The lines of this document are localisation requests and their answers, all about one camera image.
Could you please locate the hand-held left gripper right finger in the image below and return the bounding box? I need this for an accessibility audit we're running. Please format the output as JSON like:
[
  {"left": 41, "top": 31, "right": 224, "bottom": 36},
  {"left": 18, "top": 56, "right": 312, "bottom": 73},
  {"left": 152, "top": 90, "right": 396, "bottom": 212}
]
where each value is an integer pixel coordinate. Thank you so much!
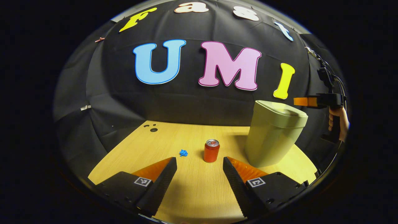
[{"left": 223, "top": 156, "right": 308, "bottom": 218}]

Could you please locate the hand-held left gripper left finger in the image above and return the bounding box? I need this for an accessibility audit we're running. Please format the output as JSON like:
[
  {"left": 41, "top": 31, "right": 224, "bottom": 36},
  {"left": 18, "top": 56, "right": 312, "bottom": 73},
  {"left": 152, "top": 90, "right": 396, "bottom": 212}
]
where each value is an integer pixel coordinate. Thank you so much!
[{"left": 95, "top": 156, "right": 178, "bottom": 218}]

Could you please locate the orange pop can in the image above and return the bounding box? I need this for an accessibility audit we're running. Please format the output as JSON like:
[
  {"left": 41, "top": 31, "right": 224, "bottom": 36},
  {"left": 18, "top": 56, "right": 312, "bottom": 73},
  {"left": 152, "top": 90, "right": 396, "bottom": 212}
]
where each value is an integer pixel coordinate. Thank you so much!
[{"left": 203, "top": 139, "right": 220, "bottom": 163}]

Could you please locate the pale green desktop garbage bin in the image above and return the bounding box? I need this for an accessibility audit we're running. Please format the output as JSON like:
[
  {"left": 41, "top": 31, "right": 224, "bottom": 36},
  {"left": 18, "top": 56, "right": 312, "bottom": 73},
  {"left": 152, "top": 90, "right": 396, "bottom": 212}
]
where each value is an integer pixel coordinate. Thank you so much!
[{"left": 245, "top": 100, "right": 308, "bottom": 168}]

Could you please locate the wooden desktop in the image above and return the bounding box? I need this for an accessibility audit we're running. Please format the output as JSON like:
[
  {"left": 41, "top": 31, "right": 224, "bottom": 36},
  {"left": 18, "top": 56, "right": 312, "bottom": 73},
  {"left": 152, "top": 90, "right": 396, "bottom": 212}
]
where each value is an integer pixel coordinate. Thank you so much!
[{"left": 88, "top": 120, "right": 317, "bottom": 224}]

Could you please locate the black backdrop cloth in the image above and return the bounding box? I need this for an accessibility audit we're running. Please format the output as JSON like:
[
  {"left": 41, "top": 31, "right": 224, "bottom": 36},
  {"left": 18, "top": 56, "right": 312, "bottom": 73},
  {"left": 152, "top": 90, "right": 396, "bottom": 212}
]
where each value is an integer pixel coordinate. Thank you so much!
[{"left": 53, "top": 0, "right": 349, "bottom": 178}]

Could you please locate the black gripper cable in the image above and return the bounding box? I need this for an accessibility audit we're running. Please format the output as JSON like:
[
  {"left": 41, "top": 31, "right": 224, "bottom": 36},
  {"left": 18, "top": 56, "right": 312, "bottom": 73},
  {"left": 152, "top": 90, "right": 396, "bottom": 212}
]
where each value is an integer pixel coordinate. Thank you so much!
[{"left": 305, "top": 47, "right": 348, "bottom": 103}]

